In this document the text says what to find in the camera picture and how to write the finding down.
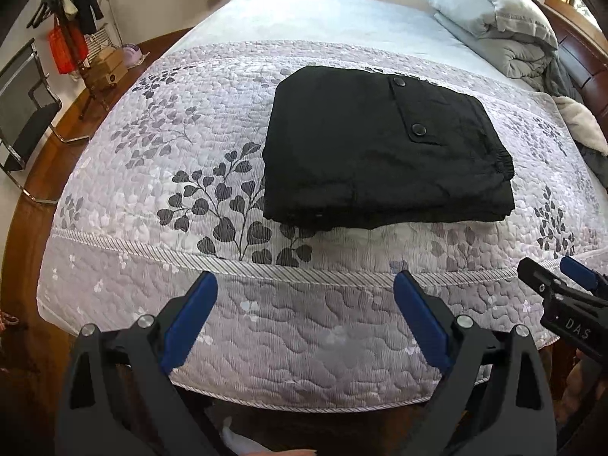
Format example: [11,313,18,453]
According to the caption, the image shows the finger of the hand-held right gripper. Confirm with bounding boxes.
[517,256,571,303]
[559,255,608,298]

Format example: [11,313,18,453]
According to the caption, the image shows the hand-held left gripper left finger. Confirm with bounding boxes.
[55,271,220,456]

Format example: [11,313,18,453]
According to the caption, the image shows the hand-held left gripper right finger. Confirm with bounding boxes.
[393,269,557,456]

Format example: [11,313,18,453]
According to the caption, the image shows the black pants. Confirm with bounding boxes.
[262,65,516,231]

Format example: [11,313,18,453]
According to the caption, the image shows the person's right hand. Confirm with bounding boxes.
[563,363,592,421]

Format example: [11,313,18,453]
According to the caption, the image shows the white soft cloth item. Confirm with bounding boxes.
[220,415,318,456]

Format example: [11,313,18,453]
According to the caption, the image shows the white fleece blanket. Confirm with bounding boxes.
[553,95,608,157]

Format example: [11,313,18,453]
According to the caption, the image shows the dark grey cloth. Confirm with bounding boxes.
[540,51,608,185]

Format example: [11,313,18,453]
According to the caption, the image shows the floral quilted bedspread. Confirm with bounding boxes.
[37,39,604,412]

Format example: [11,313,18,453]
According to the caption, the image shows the wooden bed headboard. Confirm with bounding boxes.
[532,0,608,125]

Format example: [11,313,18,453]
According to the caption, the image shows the cardboard box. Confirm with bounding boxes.
[92,47,122,70]
[84,61,130,91]

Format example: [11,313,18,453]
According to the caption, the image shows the grey folded duvet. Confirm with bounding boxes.
[418,0,561,80]

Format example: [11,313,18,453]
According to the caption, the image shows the purple round item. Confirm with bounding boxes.
[121,44,146,68]

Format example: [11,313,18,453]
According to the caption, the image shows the red bag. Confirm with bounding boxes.
[48,16,90,76]

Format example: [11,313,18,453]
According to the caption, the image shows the light blue bed sheet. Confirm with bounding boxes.
[166,0,537,92]

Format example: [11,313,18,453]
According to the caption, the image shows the black metal frame chair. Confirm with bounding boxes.
[0,38,91,206]

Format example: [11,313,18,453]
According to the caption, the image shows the white wire rack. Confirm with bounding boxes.
[82,27,119,65]

